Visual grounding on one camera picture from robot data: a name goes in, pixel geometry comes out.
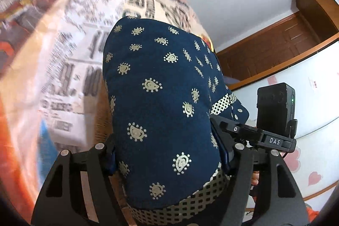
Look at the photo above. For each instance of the navy patterned dress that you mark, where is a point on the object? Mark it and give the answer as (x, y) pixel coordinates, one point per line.
(164, 109)

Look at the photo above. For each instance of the printed blanket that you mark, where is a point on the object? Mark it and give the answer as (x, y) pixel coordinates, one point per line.
(66, 56)

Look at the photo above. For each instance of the person's right hand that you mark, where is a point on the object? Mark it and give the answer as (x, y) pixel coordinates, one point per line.
(254, 178)

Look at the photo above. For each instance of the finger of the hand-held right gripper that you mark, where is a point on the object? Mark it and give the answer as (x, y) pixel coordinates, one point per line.
(235, 130)

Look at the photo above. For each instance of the wooden overhead cabinet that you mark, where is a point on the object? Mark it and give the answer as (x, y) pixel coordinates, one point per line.
(315, 3)

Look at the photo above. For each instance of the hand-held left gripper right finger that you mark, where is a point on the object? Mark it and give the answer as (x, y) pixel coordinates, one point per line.
(225, 154)

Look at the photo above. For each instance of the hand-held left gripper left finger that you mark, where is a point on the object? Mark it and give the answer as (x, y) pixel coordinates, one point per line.
(111, 162)

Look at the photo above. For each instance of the wooden door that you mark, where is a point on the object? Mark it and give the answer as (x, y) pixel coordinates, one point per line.
(278, 51)

